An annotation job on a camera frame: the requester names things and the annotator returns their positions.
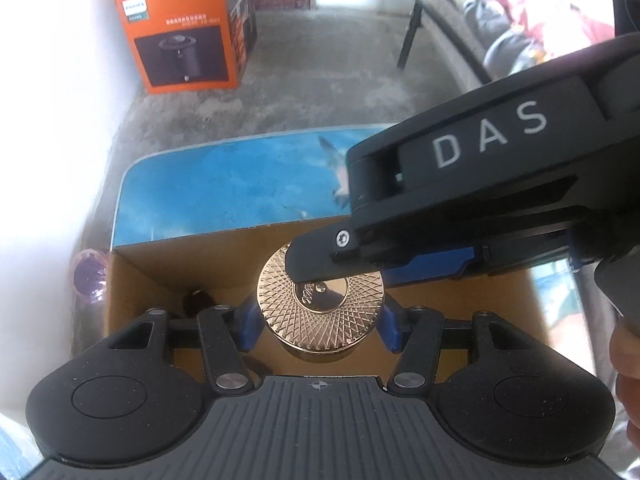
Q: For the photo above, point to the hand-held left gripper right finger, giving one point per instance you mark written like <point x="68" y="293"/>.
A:
<point x="389" y="327"/>

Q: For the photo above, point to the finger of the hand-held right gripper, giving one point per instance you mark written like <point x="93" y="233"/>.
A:
<point x="450" y="195"/>
<point x="430" y="265"/>

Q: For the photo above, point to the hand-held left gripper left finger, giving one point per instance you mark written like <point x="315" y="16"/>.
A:
<point x="249" y="325"/>

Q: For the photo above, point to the black rounded object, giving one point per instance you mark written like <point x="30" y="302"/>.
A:
<point x="197" y="301"/>

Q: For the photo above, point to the gold round tin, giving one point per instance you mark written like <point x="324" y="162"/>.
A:
<point x="320" y="320"/>

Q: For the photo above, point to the brown cardboard box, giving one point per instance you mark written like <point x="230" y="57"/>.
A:
<point x="165" y="280"/>

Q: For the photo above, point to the person's right hand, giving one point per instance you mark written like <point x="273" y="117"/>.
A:
<point x="629" y="360"/>

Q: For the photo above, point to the pink and red clothes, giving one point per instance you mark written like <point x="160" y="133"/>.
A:
<point x="550" y="5"/>

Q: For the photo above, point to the grey garment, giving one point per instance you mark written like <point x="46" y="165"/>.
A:
<point x="515" y="52"/>

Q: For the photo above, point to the purple plastic item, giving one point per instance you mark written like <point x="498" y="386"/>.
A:
<point x="91" y="275"/>

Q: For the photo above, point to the grey bench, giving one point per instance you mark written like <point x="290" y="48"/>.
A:
<point x="450" y="25"/>

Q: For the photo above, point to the orange product box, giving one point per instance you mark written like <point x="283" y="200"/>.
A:
<point x="185" y="45"/>

